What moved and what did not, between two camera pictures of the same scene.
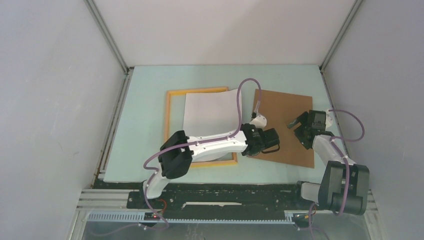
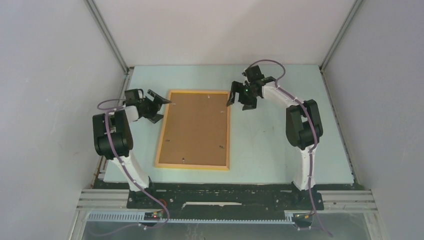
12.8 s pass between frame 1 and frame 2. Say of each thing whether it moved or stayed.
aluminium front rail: stayed
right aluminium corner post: stayed
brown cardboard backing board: moved
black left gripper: moved
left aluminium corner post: stayed
